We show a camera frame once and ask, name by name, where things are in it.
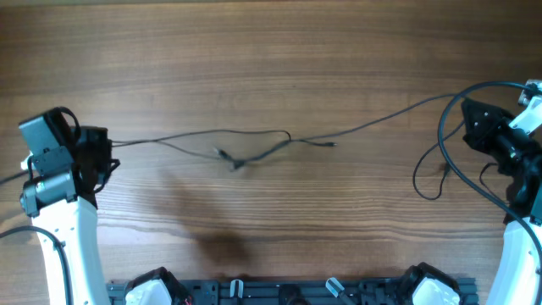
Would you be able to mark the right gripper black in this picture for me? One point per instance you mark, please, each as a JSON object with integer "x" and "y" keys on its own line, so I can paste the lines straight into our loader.
{"x": 483, "y": 125}

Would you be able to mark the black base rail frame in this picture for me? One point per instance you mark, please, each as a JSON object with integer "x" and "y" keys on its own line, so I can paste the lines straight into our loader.
{"x": 378, "y": 291}

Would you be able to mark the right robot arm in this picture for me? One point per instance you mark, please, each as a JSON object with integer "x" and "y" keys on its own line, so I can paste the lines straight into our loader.
{"x": 508, "y": 140}

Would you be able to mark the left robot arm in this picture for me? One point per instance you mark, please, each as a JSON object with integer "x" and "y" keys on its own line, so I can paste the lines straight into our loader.
{"x": 68, "y": 165}

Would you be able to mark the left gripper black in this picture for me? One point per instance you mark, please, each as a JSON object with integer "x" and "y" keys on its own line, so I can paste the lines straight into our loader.
{"x": 100, "y": 137}

